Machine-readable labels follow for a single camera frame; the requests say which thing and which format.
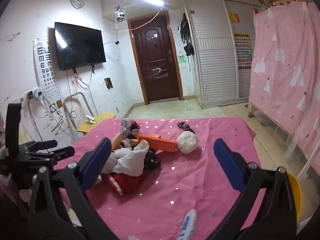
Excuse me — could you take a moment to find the white garment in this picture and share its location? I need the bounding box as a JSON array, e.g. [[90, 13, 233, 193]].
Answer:
[[100, 140, 150, 177]]

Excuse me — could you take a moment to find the white security camera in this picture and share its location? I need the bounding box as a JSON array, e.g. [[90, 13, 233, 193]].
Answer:
[[114, 8, 126, 22]]

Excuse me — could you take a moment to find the string light cable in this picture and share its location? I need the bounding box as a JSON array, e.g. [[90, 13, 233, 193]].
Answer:
[[101, 9, 167, 33]]

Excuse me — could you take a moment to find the white eye chart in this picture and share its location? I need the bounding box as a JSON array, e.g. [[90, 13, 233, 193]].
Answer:
[[32, 39, 62, 110]]

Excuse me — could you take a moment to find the colourful grid poster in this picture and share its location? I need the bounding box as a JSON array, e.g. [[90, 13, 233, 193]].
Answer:
[[234, 31, 256, 70]]

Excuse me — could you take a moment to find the white blue strip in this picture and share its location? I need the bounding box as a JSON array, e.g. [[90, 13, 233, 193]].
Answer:
[[178, 209, 197, 240]]

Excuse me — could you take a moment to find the person's left hand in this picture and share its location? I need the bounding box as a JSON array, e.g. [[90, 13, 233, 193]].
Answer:
[[1, 174, 34, 203]]

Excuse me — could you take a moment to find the black wall television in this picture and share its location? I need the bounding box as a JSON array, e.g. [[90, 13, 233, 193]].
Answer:
[[54, 22, 107, 71]]

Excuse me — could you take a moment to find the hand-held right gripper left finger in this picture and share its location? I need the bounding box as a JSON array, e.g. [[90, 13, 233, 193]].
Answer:
[[28, 137, 118, 240]]

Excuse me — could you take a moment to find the dark brown door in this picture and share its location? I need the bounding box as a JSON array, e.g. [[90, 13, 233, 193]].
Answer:
[[127, 11, 184, 105]]

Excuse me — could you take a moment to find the black hanging bag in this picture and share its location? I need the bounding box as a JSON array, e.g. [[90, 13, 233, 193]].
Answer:
[[180, 13, 192, 43], [184, 42, 195, 57]]

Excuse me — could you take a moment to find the red foil wrapper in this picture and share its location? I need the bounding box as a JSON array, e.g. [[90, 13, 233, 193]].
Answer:
[[121, 118, 137, 137]]

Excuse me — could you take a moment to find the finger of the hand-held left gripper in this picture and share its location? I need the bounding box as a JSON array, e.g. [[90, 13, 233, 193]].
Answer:
[[19, 139, 58, 153], [30, 146, 76, 163]]

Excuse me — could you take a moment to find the white cloth ball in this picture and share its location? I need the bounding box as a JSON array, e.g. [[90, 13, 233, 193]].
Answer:
[[176, 131, 200, 155]]

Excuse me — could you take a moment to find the white television cable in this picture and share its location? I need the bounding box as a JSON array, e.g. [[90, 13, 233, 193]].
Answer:
[[66, 69, 93, 130]]

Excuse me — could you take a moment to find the red white sock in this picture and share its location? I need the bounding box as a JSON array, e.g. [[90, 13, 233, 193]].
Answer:
[[106, 172, 147, 196]]

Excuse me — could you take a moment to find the person's left forearm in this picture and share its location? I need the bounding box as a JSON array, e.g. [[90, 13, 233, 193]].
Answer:
[[0, 192, 30, 240]]

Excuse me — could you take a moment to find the white metal rail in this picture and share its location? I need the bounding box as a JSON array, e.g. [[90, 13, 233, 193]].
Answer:
[[296, 139, 320, 182]]

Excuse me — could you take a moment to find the black pink hair tie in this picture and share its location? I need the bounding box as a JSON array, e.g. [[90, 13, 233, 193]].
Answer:
[[177, 121, 196, 133]]

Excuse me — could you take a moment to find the pink printed bed curtain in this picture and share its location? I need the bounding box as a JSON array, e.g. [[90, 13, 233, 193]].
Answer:
[[249, 1, 320, 160]]

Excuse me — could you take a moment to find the black small cloth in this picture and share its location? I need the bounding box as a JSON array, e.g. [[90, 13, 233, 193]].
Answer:
[[144, 150, 162, 169]]

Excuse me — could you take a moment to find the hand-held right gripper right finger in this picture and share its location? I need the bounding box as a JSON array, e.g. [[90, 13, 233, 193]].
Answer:
[[213, 138, 298, 240]]

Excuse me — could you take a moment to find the pink starry tablecloth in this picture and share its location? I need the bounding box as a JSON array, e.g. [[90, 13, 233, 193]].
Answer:
[[54, 117, 267, 240]]

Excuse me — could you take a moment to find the white louvred wardrobe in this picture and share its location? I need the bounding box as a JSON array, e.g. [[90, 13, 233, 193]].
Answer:
[[184, 0, 258, 109]]

